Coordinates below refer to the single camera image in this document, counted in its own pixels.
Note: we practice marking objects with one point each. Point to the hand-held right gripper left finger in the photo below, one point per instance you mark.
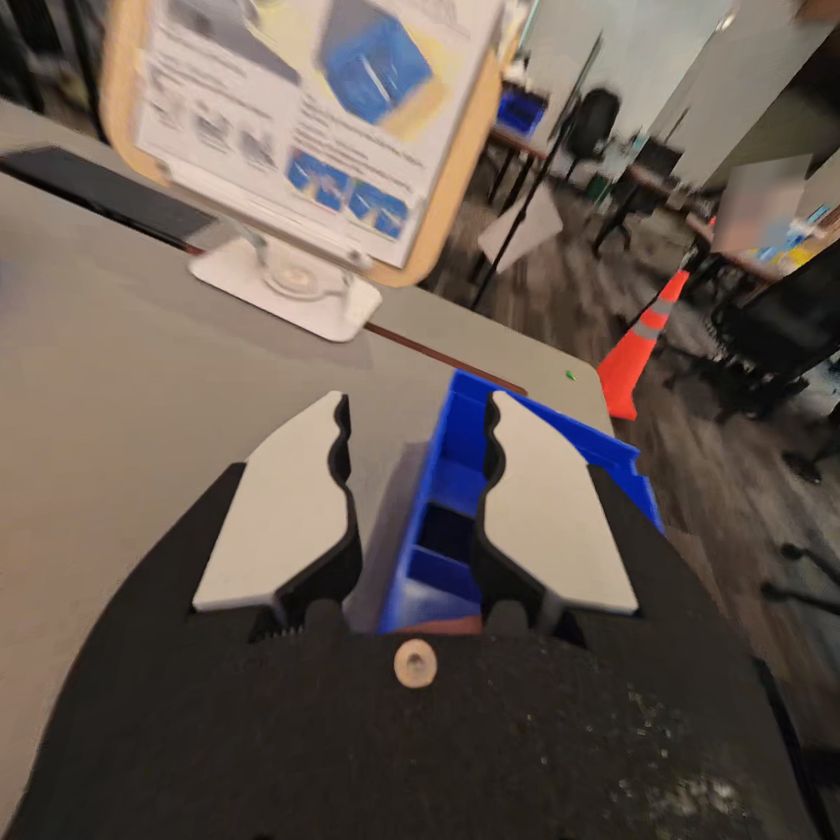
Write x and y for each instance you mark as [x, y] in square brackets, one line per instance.
[273, 525]

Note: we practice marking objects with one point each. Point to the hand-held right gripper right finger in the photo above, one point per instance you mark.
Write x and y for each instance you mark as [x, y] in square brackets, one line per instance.
[558, 525]

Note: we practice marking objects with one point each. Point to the blue divided storage bin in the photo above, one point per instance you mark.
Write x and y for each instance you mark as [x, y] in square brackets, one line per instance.
[453, 446]

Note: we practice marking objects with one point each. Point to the person's right hand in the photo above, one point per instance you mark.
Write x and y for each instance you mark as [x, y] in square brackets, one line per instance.
[433, 625]

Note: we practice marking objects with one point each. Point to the orange striped traffic cone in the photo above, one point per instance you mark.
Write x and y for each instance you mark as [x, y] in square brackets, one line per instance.
[637, 361]

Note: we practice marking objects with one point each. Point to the white document stand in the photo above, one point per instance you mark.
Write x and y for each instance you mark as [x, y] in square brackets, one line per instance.
[295, 295]

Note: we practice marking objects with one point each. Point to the white panel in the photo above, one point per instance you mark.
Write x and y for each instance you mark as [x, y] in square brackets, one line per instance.
[519, 236]

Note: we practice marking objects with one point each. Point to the black office chair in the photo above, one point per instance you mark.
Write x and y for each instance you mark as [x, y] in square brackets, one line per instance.
[591, 125]
[788, 335]

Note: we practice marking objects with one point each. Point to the black light stand pole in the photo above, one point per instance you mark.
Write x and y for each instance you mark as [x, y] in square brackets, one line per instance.
[532, 184]

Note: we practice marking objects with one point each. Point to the dark flat tablet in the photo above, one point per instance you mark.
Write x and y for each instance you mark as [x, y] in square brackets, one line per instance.
[105, 197]

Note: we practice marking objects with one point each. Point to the white instruction board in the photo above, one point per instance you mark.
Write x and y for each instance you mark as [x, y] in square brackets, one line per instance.
[302, 118]

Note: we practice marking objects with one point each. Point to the instruction sheet on stand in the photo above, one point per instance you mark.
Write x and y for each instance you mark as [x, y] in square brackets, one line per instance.
[112, 92]

